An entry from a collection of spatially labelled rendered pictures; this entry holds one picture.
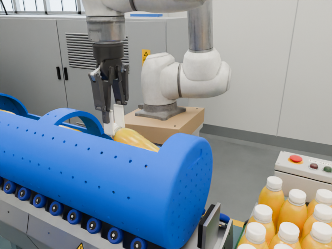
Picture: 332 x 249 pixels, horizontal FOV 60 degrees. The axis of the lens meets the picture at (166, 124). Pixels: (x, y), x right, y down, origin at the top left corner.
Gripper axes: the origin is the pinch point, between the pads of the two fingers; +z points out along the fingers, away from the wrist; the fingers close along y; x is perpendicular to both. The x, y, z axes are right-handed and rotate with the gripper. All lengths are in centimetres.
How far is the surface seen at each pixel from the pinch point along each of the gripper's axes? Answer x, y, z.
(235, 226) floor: 8, -119, 124
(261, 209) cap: 39.9, -1.9, 15.6
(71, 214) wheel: -9.5, 10.7, 27.3
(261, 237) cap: 41.7, 6.3, 16.3
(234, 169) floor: -17, -199, 124
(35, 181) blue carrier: -17.6, 14.3, 16.4
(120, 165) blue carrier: 9.9, 10.9, 5.8
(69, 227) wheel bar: -10.3, 11.5, 31.7
